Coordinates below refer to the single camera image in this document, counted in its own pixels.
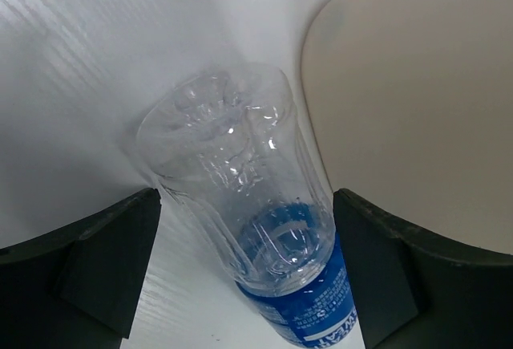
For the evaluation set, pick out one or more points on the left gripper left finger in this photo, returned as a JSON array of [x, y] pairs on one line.
[[78, 286]]

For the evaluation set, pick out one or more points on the blue label bottle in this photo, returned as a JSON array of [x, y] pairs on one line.
[[227, 148]]

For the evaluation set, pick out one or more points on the cream plastic bin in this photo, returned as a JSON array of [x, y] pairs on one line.
[[411, 107]]

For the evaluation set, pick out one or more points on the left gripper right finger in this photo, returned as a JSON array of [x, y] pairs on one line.
[[414, 288]]

